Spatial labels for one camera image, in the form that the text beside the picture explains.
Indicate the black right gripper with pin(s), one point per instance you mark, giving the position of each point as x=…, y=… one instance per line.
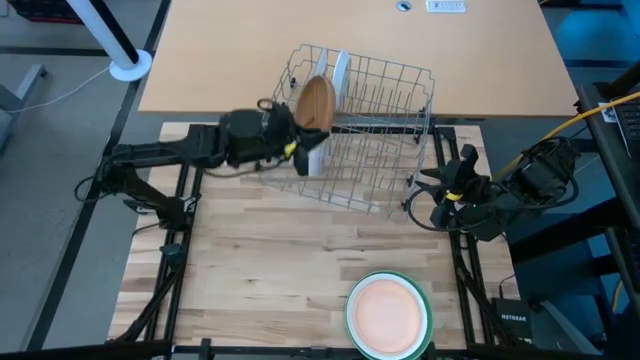
x=470, y=185

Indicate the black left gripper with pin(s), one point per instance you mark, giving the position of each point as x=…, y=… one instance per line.
x=277, y=135

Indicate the blue patterned plate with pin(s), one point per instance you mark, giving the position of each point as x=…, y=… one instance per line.
x=316, y=160

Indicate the brown wooden plate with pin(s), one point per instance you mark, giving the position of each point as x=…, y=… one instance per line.
x=315, y=102

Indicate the peach plate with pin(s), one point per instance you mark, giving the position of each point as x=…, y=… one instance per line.
x=387, y=317

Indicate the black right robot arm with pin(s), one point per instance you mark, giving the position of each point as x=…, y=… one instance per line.
x=540, y=175

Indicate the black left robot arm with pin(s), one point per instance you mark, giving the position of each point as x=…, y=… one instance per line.
x=165, y=150

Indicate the yellow tape tag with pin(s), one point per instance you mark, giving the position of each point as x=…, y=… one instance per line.
x=289, y=149
x=453, y=196

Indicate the light brown desk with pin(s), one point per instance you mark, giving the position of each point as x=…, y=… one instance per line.
x=225, y=60

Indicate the white power strip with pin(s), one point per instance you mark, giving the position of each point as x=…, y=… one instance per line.
x=445, y=6

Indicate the white paper label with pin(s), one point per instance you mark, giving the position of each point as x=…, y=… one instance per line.
x=607, y=112

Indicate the grey desk grommet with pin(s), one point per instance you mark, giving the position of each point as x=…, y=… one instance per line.
x=404, y=6

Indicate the black equipment cart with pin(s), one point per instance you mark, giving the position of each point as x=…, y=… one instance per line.
x=620, y=190

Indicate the black table clamp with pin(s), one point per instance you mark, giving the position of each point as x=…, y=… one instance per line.
x=135, y=205

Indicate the white and black pole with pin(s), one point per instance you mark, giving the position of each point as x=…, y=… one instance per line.
x=131, y=67

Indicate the grey desk leg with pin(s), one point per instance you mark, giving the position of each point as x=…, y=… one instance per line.
x=20, y=92

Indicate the black crate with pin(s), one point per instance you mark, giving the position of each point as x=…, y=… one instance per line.
x=40, y=10

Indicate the black aluminium table frame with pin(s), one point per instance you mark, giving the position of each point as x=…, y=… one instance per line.
x=444, y=136

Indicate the black network switch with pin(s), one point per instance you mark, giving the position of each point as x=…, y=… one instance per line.
x=512, y=320

